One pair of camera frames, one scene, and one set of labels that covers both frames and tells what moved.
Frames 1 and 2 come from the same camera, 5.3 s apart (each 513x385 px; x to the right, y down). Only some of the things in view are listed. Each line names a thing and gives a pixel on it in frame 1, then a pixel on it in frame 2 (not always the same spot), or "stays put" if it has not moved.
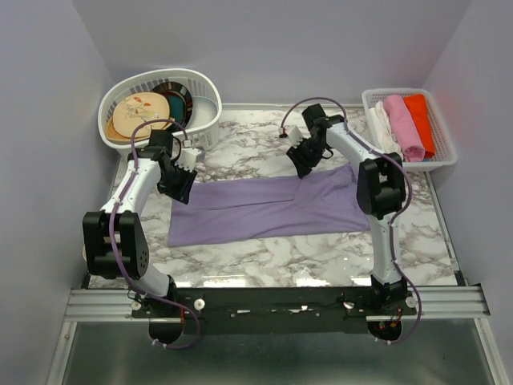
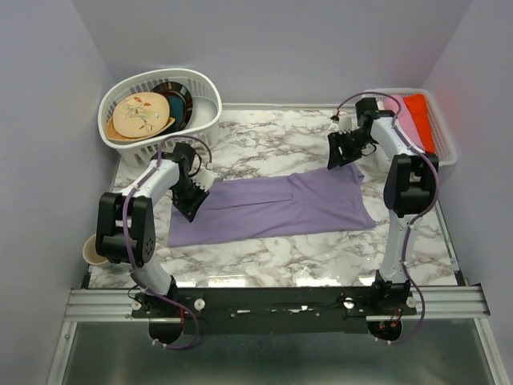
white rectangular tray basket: (445, 150) stays put
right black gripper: (301, 164) → (334, 141)
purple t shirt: (254, 208) stays put
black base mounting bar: (273, 310) stays put
